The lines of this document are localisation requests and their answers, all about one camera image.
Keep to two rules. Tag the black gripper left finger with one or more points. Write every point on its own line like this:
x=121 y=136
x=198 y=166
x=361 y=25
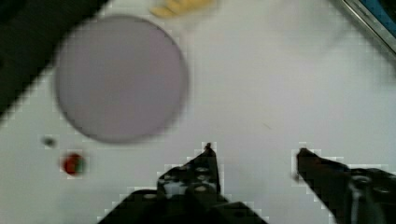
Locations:
x=186 y=194

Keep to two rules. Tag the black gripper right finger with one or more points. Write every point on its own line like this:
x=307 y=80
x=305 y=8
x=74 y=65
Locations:
x=353 y=195

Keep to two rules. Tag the red green toy strawberry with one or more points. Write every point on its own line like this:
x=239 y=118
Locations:
x=73 y=164

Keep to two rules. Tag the round lilac plate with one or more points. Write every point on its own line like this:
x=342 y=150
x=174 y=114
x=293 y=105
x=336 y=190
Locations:
x=120 y=79

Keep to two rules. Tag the yellow toy banana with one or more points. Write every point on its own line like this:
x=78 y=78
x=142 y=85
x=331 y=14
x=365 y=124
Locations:
x=176 y=8

